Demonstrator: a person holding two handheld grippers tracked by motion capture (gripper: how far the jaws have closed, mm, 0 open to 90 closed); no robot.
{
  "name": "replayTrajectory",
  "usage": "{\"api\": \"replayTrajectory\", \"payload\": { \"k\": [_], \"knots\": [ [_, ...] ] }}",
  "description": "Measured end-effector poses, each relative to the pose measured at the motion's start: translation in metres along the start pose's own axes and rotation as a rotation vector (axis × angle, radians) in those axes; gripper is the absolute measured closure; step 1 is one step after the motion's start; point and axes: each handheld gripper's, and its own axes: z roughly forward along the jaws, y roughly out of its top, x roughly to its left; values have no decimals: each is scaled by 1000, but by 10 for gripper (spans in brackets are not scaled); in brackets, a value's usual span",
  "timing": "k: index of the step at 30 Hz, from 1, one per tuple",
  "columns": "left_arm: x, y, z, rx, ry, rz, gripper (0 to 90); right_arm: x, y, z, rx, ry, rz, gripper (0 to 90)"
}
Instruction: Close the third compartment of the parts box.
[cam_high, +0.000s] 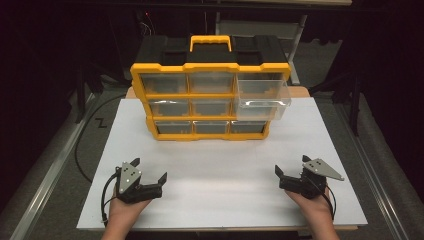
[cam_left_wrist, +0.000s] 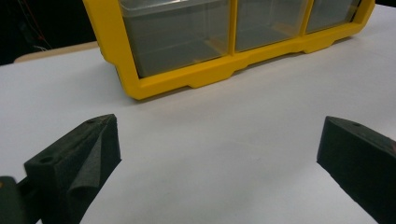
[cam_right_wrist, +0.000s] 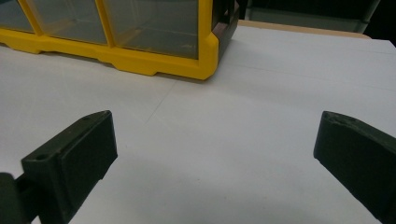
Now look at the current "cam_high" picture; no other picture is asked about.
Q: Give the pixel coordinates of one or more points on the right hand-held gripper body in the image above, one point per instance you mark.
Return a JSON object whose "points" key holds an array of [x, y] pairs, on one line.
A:
{"points": [[310, 185]]}

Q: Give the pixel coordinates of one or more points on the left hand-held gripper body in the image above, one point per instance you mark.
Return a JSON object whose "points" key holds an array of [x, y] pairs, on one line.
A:
{"points": [[128, 180]]}

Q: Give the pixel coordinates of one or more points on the clear plastic pulled-out drawer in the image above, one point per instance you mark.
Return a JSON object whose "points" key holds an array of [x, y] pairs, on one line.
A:
{"points": [[263, 100]]}

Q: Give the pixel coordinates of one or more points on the person's right hand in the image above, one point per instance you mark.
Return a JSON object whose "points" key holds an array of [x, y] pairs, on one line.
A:
{"points": [[318, 210]]}

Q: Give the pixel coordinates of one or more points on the person's left hand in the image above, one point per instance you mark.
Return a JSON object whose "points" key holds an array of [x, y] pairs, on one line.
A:
{"points": [[123, 213]]}

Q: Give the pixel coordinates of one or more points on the black stand leg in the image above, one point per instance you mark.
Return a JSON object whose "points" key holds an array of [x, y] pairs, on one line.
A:
{"points": [[355, 106], [81, 93]]}

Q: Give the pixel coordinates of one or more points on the set of clear closed drawers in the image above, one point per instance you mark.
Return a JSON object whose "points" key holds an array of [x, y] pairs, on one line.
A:
{"points": [[163, 83]]}

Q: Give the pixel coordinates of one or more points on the yellow and black drawer cabinet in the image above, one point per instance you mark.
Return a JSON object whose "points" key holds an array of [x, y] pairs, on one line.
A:
{"points": [[186, 68]]}

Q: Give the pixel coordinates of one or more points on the aluminium rail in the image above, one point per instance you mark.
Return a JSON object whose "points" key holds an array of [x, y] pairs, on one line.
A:
{"points": [[373, 173], [50, 180]]}

